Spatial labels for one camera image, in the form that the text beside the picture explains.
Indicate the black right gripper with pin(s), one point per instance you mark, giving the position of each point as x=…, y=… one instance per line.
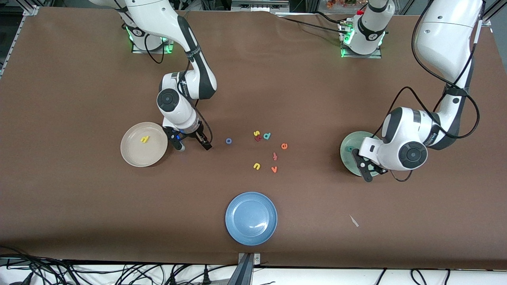
x=197, y=134

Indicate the yellow foam letter h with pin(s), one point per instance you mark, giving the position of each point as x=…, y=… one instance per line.
x=145, y=139

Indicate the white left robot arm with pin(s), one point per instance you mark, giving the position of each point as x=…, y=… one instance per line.
x=443, y=39

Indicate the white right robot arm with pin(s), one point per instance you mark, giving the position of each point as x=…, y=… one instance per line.
x=158, y=16

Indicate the beige brown plate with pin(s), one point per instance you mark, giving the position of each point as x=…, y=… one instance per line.
x=138, y=154

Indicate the brown table cover sheet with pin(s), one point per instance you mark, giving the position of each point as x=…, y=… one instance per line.
x=253, y=79

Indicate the blue plate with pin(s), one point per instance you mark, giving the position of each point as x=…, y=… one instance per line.
x=251, y=218

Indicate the light green plate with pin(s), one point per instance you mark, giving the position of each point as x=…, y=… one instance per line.
x=345, y=158

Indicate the grey metal box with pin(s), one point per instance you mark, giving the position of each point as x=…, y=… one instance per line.
x=259, y=4

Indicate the white paper scrap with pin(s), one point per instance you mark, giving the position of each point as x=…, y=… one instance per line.
x=353, y=221

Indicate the orange flower decoration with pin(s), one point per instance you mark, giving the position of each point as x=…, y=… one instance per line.
x=340, y=3

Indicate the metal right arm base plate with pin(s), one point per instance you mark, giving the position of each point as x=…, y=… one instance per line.
x=171, y=43

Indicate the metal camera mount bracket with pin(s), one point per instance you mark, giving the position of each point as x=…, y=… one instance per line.
x=245, y=269

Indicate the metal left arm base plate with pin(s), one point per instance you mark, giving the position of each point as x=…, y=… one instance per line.
x=342, y=56

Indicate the aluminium frame corner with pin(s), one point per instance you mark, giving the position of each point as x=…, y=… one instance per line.
x=31, y=10
x=484, y=20

